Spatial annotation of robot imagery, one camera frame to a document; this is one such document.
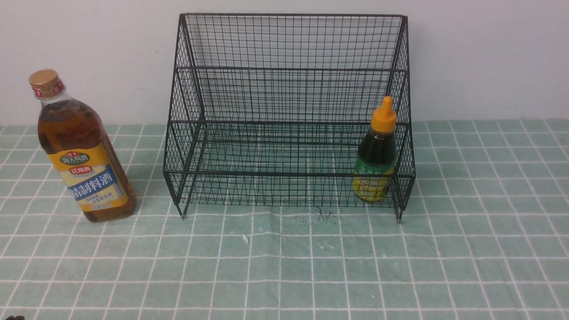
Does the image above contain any yellow label cooking wine bottle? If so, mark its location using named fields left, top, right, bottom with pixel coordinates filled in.
left=28, top=69, right=136, bottom=223

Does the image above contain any small orange cap sauce bottle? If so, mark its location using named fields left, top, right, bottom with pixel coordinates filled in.
left=352, top=96, right=397, bottom=203

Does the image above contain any green checkered tablecloth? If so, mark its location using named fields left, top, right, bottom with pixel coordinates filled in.
left=0, top=118, right=569, bottom=320

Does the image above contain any black wire mesh rack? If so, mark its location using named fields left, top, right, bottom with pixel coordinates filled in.
left=163, top=13, right=416, bottom=221

